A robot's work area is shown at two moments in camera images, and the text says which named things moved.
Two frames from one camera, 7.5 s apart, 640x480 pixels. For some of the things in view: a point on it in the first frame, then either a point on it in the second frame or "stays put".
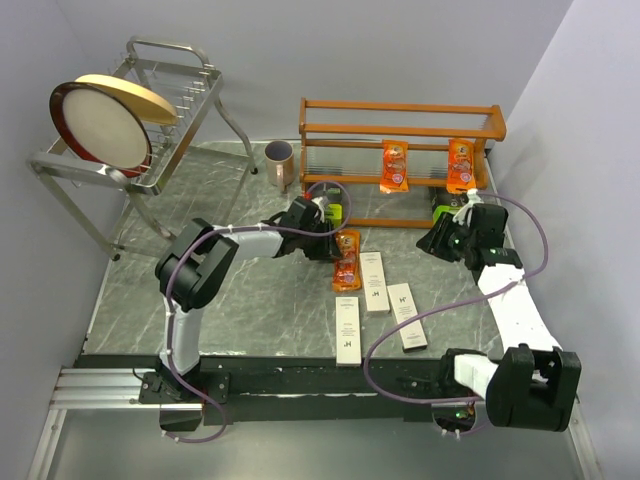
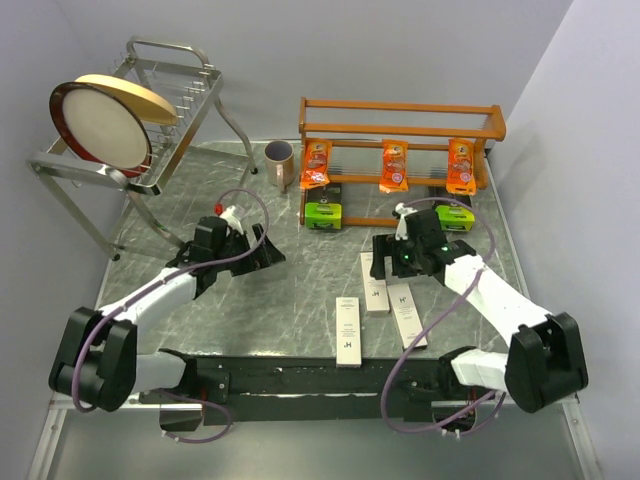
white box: x=374 y=281 stays put
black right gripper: x=434 y=241 → x=383 y=246
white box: x=348 y=331 stays put
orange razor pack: x=394 y=166 stays put
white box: x=411 y=334 stays put
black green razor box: x=333 y=207 stays put
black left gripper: x=326 y=250 → x=254 y=261
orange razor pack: x=346 y=275 → x=315 y=169
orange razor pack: x=461 y=168 stays put
